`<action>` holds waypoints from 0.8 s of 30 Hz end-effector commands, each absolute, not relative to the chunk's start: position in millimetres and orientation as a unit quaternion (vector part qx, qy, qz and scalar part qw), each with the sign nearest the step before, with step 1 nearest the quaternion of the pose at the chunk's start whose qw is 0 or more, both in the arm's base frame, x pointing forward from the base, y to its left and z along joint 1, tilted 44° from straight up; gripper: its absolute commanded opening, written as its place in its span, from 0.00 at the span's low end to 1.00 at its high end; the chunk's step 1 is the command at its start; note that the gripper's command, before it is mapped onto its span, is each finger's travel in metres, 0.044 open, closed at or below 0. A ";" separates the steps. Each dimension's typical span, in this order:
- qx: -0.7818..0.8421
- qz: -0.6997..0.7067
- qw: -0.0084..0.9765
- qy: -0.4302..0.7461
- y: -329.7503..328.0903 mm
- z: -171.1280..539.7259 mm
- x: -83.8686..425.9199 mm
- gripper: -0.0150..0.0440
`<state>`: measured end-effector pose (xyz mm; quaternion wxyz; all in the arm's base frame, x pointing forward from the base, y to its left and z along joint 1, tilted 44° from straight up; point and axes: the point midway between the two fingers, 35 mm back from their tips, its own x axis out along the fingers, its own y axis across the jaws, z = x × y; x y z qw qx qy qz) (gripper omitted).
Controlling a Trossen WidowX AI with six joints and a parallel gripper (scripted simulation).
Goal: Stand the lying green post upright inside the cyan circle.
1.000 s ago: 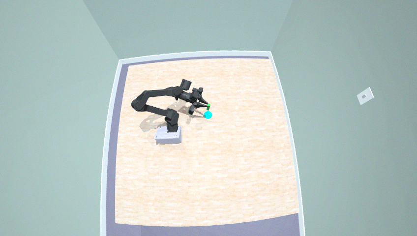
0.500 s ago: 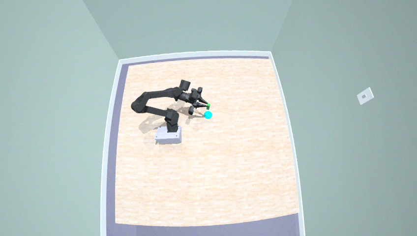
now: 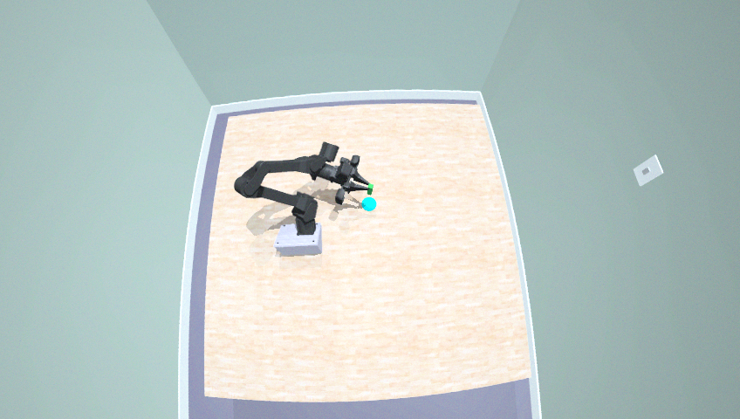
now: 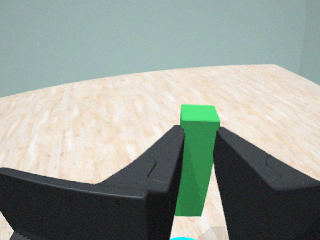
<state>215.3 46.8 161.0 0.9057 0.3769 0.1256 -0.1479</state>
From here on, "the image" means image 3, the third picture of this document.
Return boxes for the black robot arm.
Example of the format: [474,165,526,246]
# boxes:
[234,141,352,236]

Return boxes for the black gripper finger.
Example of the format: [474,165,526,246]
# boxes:
[347,181,369,194]
[353,168,370,185]

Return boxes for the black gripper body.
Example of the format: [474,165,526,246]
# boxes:
[327,155,360,205]

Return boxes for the cyan circle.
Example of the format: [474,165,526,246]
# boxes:
[362,197,376,211]

